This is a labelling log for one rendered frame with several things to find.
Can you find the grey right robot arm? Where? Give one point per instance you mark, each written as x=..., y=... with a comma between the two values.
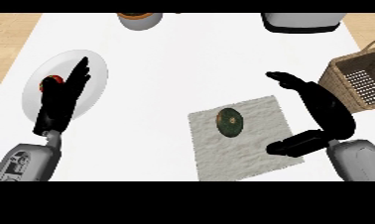
x=352, y=160

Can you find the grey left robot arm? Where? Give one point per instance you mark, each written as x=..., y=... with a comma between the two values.
x=30, y=160

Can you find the grey cup with orange rim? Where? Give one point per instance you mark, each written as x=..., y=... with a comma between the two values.
x=141, y=21

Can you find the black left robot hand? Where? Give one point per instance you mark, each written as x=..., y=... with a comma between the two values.
x=61, y=102

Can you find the grey woven placemat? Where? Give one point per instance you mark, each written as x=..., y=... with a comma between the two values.
x=244, y=148

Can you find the red tomato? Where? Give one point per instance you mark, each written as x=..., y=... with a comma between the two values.
x=55, y=78

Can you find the white round plate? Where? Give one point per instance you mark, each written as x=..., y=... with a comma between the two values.
x=94, y=69

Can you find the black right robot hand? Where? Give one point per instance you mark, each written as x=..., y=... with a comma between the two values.
x=327, y=112

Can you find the dark green squash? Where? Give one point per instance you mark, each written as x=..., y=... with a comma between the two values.
x=229, y=122

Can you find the brown wicker basket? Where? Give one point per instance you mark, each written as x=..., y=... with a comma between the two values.
x=353, y=82

